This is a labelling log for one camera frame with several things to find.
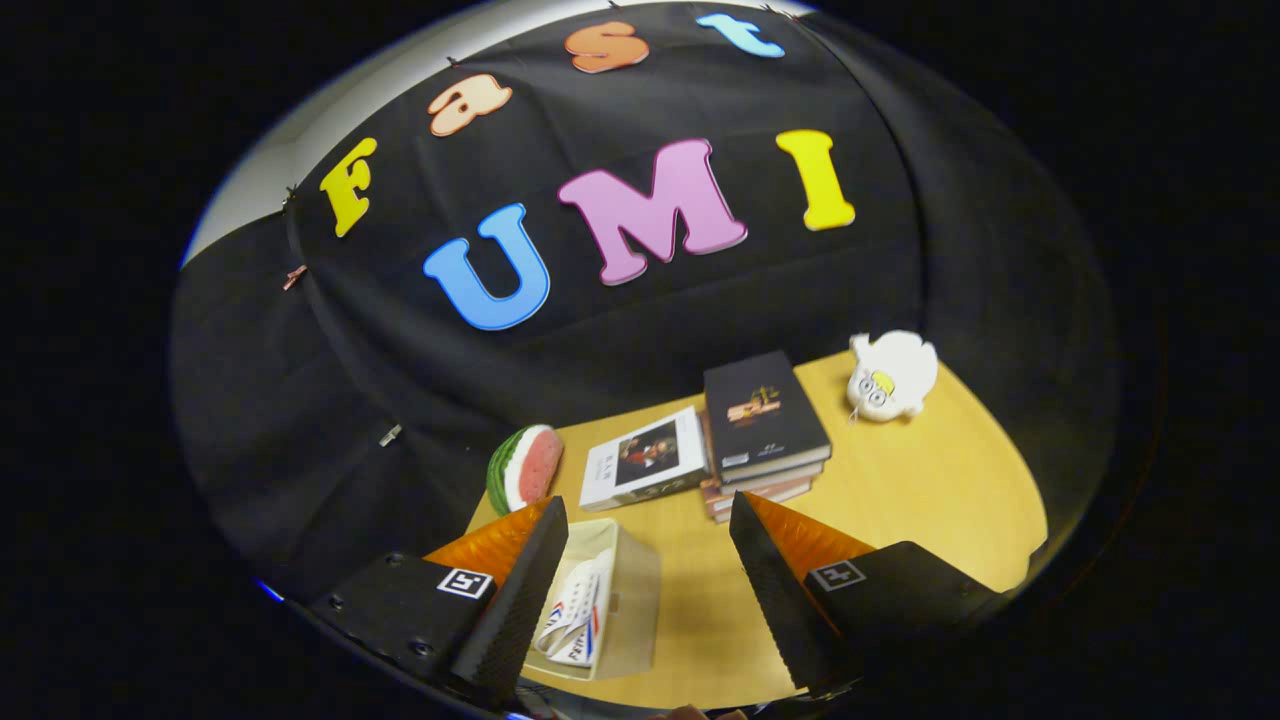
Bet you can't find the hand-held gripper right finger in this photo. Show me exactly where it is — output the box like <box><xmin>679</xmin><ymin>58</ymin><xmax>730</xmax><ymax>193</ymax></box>
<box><xmin>729</xmin><ymin>491</ymin><xmax>1011</xmax><ymax>698</ymax></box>

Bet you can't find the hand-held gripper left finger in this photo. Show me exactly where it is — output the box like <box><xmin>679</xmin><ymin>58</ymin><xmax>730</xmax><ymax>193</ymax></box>
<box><xmin>310</xmin><ymin>496</ymin><xmax>570</xmax><ymax>711</ymax></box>

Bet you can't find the beige fabric storage box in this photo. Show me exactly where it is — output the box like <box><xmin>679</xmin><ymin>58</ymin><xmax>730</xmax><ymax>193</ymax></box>
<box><xmin>520</xmin><ymin>517</ymin><xmax>663</xmax><ymax>683</ymax></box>

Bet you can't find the brown cover book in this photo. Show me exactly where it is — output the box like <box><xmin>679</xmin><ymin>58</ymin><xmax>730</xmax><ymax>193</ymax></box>
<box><xmin>703</xmin><ymin>476</ymin><xmax>816</xmax><ymax>524</ymax></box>

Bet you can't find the thick book under black book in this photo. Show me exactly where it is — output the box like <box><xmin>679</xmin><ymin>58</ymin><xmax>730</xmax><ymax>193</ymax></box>
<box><xmin>705</xmin><ymin>458</ymin><xmax>827</xmax><ymax>498</ymax></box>

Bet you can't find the watermelon slice plush toy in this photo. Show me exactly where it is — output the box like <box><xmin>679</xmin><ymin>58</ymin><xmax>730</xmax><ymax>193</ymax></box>
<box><xmin>486</xmin><ymin>424</ymin><xmax>565</xmax><ymax>517</ymax></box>

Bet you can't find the black cover book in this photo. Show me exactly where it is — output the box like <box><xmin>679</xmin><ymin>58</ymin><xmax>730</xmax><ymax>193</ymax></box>
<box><xmin>703</xmin><ymin>349</ymin><xmax>833</xmax><ymax>486</ymax></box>

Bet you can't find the white portrait cover book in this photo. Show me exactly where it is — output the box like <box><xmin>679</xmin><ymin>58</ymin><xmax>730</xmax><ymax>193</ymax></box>
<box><xmin>579</xmin><ymin>405</ymin><xmax>713</xmax><ymax>513</ymax></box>

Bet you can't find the white plush toy with face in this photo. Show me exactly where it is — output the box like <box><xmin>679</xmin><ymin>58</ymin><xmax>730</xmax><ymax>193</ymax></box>
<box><xmin>847</xmin><ymin>330</ymin><xmax>939</xmax><ymax>424</ymax></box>

